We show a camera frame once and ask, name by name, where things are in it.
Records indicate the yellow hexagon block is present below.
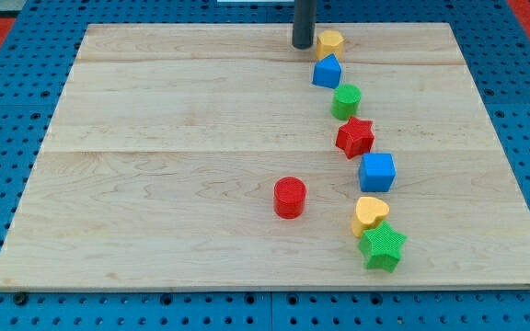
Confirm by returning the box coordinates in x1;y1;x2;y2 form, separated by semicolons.
316;29;344;60

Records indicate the red cylinder block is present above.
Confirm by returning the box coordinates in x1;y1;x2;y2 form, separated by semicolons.
273;177;307;219

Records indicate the red star block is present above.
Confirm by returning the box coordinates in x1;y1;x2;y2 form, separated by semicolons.
335;116;374;159

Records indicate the light wooden board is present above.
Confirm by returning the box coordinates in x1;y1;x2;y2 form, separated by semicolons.
0;23;530;292

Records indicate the green cylinder block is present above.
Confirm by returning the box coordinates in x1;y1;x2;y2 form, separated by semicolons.
330;84;362;120

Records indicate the blue cube block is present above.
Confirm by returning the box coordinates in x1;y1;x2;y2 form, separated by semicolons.
358;153;397;192

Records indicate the blue triangle block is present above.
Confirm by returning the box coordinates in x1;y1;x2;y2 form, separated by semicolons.
312;53;342;88

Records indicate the yellow heart block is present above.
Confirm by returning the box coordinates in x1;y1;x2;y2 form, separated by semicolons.
351;197;390;238

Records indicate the green star block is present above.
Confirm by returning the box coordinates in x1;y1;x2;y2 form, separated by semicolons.
358;221;408;273

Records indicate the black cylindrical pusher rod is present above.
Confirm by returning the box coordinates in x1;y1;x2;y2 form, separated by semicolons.
292;0;317;50

